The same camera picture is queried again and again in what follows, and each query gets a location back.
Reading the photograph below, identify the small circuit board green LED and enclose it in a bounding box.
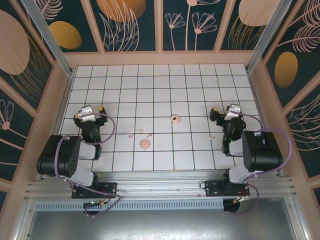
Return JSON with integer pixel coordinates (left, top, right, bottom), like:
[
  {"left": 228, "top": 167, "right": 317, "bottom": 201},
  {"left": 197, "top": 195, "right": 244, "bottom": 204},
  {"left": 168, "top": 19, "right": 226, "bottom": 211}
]
[{"left": 83, "top": 199, "right": 107, "bottom": 209}]

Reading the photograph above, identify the grey metal sheet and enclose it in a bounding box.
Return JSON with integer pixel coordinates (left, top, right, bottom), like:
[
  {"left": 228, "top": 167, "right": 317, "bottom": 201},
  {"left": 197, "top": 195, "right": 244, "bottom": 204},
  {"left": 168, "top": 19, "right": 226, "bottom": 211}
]
[{"left": 23, "top": 209, "right": 300, "bottom": 240}]

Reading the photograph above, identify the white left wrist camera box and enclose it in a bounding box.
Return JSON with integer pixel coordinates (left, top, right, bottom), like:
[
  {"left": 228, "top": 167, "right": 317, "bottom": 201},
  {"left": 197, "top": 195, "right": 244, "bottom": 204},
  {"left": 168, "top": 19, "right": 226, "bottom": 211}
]
[{"left": 76, "top": 105, "right": 96, "bottom": 123}]

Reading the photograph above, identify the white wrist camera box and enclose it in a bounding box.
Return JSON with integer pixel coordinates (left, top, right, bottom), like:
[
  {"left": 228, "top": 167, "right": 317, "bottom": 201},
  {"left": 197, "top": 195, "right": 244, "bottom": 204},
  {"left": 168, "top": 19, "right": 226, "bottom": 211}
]
[
  {"left": 76, "top": 105, "right": 96, "bottom": 123},
  {"left": 225, "top": 104, "right": 243, "bottom": 121}
]

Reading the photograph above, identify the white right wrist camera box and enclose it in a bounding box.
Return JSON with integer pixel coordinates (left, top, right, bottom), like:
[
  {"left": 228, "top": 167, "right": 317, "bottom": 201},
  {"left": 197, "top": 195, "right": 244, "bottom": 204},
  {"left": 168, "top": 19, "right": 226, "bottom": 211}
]
[{"left": 225, "top": 104, "right": 243, "bottom": 121}]

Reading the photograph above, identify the aluminium corner post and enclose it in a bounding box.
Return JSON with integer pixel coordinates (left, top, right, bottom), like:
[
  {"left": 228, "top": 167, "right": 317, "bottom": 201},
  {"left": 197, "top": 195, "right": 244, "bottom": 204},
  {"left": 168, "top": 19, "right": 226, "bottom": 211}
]
[
  {"left": 20, "top": 0, "right": 76, "bottom": 77},
  {"left": 245, "top": 0, "right": 294, "bottom": 74}
]

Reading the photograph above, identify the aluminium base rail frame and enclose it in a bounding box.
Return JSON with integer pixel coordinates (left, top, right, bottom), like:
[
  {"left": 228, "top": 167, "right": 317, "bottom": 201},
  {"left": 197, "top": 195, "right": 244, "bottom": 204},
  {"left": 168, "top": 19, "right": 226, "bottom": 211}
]
[{"left": 23, "top": 170, "right": 300, "bottom": 202}]

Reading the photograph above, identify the grey slotted cable duct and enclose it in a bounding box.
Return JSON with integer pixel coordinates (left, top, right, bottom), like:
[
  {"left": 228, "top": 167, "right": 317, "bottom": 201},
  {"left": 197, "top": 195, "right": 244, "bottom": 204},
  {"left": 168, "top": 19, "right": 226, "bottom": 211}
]
[{"left": 34, "top": 199, "right": 225, "bottom": 211}]

